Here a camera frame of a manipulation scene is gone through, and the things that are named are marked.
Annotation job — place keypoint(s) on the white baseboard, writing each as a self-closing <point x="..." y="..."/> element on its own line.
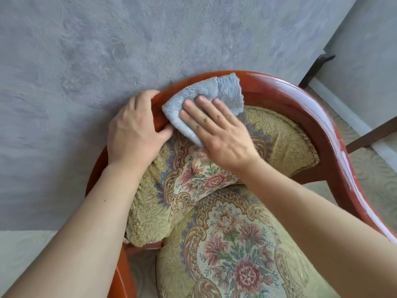
<point x="350" y="119"/>

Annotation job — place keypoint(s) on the person's right little finger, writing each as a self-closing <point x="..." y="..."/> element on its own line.
<point x="228" y="112"/>

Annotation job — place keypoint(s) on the person's right forearm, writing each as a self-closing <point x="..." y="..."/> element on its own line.
<point x="316" y="232"/>

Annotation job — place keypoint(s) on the person's right hand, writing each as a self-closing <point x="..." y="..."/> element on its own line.
<point x="228" y="142"/>

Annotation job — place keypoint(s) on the person's left hand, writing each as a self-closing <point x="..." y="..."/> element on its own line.
<point x="131" y="136"/>

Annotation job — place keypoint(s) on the dark wooden furniture leg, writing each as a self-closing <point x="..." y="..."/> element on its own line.
<point x="314" y="69"/>

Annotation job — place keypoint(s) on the person's left thumb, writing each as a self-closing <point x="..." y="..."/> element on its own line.
<point x="163" y="132"/>

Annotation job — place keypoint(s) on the person's right middle finger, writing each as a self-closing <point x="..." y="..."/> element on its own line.
<point x="201" y="117"/>

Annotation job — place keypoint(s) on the person's left forearm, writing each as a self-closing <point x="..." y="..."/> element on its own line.
<point x="77" y="238"/>

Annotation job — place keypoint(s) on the red wooden floral upholstered armchair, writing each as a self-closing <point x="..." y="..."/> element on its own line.
<point x="235" y="232"/>

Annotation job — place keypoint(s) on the grey microfibre cleaning cloth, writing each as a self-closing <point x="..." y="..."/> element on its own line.
<point x="211" y="89"/>

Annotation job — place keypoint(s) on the brown wooden furniture rail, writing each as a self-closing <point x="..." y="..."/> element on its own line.
<point x="372" y="134"/>

